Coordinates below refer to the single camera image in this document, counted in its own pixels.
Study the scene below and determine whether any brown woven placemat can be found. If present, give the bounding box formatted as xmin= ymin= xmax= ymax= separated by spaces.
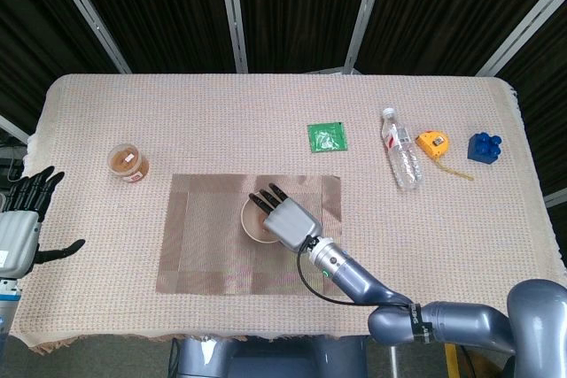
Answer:
xmin=155 ymin=173 xmax=345 ymax=296

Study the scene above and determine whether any clear plastic water bottle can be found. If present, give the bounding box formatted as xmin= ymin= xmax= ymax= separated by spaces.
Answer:
xmin=381 ymin=107 xmax=423 ymax=190

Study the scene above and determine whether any metal table leg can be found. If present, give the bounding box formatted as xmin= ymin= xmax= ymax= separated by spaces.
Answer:
xmin=387 ymin=344 xmax=400 ymax=378

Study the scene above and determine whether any blue toy brick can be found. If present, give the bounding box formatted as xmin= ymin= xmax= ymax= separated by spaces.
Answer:
xmin=466 ymin=131 xmax=503 ymax=165

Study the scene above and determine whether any black and silver right hand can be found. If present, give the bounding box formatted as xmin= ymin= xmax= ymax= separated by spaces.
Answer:
xmin=248 ymin=181 xmax=322 ymax=252

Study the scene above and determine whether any blue-grey robot torso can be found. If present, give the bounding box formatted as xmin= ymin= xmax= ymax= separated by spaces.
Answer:
xmin=170 ymin=336 xmax=369 ymax=378

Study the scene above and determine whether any yellow tape measure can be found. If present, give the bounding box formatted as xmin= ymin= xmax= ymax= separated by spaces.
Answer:
xmin=415 ymin=129 xmax=475 ymax=182

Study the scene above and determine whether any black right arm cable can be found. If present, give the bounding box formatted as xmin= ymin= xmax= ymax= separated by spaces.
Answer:
xmin=295 ymin=240 xmax=414 ymax=307

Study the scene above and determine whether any dark curtain screen panel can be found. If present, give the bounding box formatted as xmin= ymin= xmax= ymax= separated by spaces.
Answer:
xmin=61 ymin=0 xmax=236 ymax=74
xmin=498 ymin=5 xmax=567 ymax=196
xmin=0 ymin=0 xmax=120 ymax=131
xmin=234 ymin=0 xmax=377 ymax=73
xmin=356 ymin=0 xmax=567 ymax=76

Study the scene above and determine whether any black and silver left hand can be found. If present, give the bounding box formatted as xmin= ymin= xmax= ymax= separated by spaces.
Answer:
xmin=0 ymin=166 xmax=87 ymax=281

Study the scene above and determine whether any green foil sachet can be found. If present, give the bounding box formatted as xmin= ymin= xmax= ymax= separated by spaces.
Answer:
xmin=307 ymin=121 xmax=349 ymax=154

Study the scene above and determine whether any beige bowl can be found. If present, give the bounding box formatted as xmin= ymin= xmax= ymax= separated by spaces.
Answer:
xmin=240 ymin=195 xmax=284 ymax=245

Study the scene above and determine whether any grey screen frame post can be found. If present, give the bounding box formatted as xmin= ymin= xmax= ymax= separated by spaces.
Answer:
xmin=215 ymin=0 xmax=249 ymax=73
xmin=343 ymin=0 xmax=391 ymax=73
xmin=544 ymin=187 xmax=567 ymax=207
xmin=476 ymin=0 xmax=567 ymax=77
xmin=0 ymin=114 xmax=30 ymax=144
xmin=43 ymin=0 xmax=133 ymax=74

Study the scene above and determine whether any black equipment with cables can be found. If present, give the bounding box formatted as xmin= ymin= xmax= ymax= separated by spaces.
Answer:
xmin=0 ymin=132 xmax=26 ymax=202

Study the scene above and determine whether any clear jar of rubber bands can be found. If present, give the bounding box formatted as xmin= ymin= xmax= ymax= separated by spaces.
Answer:
xmin=107 ymin=142 xmax=150 ymax=184

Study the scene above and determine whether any beige woven tablecloth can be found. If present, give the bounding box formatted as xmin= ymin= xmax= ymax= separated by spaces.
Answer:
xmin=0 ymin=73 xmax=567 ymax=355

